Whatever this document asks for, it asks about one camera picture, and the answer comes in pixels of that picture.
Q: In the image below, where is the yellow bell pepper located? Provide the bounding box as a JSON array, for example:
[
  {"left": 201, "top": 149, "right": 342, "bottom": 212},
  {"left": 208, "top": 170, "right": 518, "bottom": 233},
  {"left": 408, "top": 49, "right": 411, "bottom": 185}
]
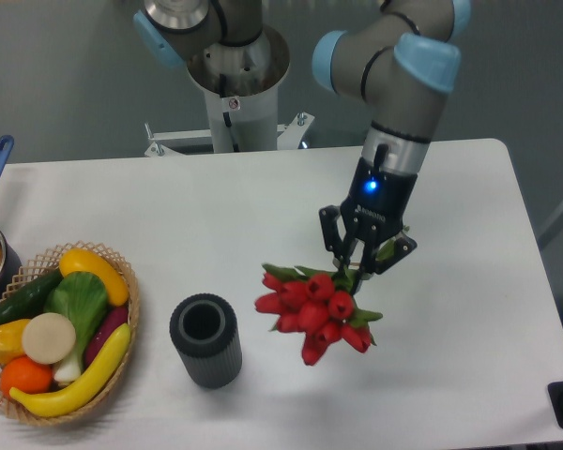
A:
[{"left": 0, "top": 319, "right": 31, "bottom": 365}]

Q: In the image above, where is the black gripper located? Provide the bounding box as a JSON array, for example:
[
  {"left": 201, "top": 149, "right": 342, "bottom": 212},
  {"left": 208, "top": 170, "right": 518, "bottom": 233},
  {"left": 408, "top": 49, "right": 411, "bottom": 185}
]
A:
[{"left": 319, "top": 157, "right": 418, "bottom": 294}]

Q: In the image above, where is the orange fruit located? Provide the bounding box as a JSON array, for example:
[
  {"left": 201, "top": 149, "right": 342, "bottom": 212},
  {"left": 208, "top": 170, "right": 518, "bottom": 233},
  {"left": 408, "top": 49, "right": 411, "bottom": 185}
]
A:
[{"left": 0, "top": 356, "right": 53, "bottom": 398}]

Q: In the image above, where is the woven wicker basket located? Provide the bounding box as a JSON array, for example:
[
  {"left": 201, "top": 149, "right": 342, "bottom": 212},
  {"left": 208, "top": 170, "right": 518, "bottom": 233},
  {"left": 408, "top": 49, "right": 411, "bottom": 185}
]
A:
[{"left": 0, "top": 241, "right": 140, "bottom": 427}]

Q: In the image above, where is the red tulip bouquet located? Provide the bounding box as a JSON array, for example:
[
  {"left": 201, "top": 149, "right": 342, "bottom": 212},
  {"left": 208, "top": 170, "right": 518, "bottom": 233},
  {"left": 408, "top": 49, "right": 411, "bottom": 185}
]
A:
[{"left": 254, "top": 262, "right": 383, "bottom": 366}]

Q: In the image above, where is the beige round disc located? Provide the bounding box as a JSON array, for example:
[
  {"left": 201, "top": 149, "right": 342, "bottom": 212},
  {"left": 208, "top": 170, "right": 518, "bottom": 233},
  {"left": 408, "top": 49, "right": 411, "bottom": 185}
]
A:
[{"left": 22, "top": 312, "right": 76, "bottom": 365}]

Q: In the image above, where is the yellow squash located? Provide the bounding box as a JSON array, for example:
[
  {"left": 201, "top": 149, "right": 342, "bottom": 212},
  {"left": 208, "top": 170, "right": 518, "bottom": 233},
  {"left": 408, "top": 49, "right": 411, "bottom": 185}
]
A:
[{"left": 59, "top": 247, "right": 129, "bottom": 307}]

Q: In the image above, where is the green cucumber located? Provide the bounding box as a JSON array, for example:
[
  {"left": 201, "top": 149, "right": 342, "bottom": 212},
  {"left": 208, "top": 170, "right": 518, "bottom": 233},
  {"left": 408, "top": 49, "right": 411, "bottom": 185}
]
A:
[{"left": 0, "top": 270, "right": 63, "bottom": 325}]

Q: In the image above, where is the dark grey ribbed vase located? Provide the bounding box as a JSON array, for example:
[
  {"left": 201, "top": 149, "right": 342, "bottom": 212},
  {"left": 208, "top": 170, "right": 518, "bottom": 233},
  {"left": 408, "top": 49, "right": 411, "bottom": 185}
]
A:
[{"left": 169, "top": 293, "right": 243, "bottom": 389}]

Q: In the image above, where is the yellow banana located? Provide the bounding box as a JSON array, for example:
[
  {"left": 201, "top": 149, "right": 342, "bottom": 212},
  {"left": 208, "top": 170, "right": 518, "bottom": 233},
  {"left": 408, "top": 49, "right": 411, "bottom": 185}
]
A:
[{"left": 9, "top": 323, "right": 131, "bottom": 418}]

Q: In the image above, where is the green bok choy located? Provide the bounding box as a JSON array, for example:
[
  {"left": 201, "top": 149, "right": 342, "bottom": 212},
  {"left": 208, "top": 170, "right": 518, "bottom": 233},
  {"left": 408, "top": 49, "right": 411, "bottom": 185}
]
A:
[{"left": 44, "top": 272, "right": 108, "bottom": 386}]

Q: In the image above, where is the purple sweet potato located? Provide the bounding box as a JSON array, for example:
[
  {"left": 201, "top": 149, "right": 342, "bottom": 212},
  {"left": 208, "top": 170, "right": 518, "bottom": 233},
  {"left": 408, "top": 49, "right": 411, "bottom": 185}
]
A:
[{"left": 84, "top": 307, "right": 128, "bottom": 368}]

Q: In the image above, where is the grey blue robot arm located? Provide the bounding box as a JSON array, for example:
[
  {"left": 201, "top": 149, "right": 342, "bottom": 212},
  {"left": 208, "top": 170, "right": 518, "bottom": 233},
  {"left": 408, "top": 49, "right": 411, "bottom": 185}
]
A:
[{"left": 133, "top": 1, "right": 471, "bottom": 283}]

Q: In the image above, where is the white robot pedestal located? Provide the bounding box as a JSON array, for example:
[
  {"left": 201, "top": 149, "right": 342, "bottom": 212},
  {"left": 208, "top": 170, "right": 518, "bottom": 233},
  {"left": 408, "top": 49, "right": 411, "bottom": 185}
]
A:
[{"left": 145, "top": 26, "right": 323, "bottom": 157}]

